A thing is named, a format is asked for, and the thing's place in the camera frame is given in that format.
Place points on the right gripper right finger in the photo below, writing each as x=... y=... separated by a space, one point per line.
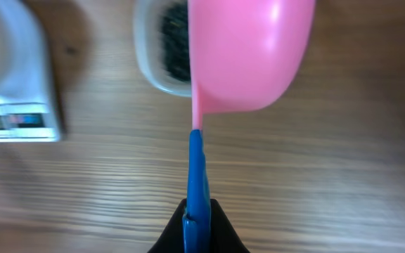
x=223 y=238

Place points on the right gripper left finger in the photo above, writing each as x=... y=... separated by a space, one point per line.
x=171 y=239

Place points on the pink scoop blue handle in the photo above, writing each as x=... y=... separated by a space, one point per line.
x=244 y=54

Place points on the white digital kitchen scale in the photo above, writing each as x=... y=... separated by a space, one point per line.
x=28 y=106

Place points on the clear container of black beans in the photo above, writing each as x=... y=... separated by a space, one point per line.
x=150 y=52

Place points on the stray black bean on table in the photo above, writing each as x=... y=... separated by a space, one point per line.
x=71 y=51

